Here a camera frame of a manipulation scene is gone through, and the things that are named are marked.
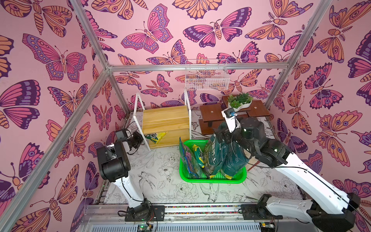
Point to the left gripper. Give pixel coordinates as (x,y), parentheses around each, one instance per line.
(139,138)

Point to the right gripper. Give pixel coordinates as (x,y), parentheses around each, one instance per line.
(225,137)

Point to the green fertilizer bag plant picture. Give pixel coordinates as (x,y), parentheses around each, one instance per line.
(214,155)

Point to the small green seed packet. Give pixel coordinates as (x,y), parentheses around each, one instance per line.
(155,137)

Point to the dark green fertilizer bag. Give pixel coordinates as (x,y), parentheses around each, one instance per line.
(234,161)

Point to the blue edged soil bag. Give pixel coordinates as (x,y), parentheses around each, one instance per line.
(189,160)

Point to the small yellow fertilizer packet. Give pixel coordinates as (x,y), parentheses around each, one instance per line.
(198,155)

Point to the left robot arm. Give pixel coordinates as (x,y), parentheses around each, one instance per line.
(114,166)

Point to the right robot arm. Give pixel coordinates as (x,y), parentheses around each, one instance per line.
(329,209)

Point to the white wood shelf rack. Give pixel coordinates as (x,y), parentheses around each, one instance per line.
(176,121)

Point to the brown wooden plant stand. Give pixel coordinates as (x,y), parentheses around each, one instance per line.
(213,114)

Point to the cream work glove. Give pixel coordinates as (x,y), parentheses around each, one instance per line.
(252,163)

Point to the succulent in white pot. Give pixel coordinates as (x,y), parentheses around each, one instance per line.
(240,101)

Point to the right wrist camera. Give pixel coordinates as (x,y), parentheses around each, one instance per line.
(230,117)

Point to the white wire basket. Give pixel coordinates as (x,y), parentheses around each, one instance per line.
(206,77)

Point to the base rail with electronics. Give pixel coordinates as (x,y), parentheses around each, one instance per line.
(220,217)

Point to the aluminium frame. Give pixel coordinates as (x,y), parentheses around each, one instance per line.
(31,119)

